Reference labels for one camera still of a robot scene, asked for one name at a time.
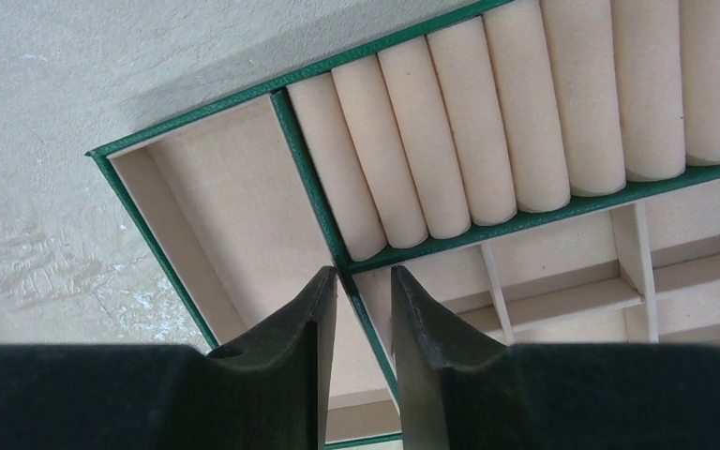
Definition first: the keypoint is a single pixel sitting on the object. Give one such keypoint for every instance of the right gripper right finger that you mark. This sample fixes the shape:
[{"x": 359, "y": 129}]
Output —
[{"x": 460, "y": 389}]

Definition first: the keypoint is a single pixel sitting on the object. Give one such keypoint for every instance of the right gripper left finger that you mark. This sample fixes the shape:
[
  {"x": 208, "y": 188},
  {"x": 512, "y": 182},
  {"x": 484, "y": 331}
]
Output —
[{"x": 266, "y": 389}]

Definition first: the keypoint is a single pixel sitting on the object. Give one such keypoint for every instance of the green jewelry tray insert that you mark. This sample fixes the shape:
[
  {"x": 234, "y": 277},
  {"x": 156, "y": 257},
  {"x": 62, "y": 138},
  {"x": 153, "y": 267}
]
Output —
[{"x": 548, "y": 170}]

